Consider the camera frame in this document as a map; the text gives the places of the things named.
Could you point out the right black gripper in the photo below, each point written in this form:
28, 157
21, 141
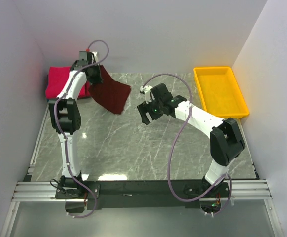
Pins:
142, 109

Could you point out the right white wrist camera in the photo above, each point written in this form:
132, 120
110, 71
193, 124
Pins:
146, 90

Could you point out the yellow plastic tray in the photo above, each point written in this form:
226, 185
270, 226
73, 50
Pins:
219, 92

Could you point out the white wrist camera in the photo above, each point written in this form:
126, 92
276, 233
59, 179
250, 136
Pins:
92, 56
146, 90

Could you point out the aluminium rail frame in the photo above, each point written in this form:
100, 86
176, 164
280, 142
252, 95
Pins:
34, 212

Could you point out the dark red t-shirt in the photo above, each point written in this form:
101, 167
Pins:
110, 94

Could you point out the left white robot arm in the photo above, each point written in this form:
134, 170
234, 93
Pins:
66, 120

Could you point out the black base beam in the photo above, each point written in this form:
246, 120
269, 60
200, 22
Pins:
139, 194

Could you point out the folded pink t-shirt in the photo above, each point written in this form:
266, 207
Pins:
59, 82

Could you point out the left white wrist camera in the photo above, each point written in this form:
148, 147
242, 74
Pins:
92, 56

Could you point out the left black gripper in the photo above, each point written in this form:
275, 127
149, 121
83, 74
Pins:
98, 79

